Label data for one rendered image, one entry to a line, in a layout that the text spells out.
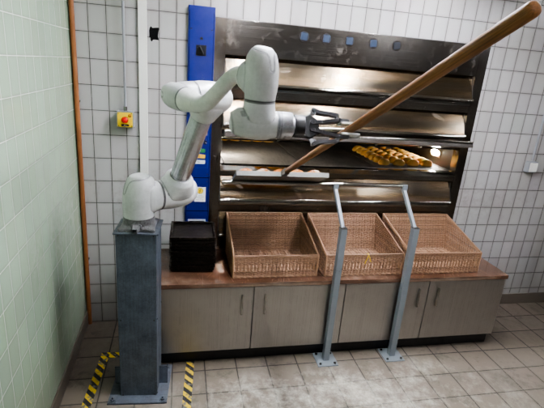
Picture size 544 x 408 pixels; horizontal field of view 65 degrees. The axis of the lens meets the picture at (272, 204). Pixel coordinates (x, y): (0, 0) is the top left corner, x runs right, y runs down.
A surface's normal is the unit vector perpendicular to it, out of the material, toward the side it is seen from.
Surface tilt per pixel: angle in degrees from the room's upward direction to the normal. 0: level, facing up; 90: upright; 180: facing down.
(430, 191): 70
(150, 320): 90
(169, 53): 90
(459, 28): 90
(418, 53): 90
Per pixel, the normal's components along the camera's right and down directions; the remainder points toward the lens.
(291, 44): 0.20, 0.32
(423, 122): 0.22, -0.03
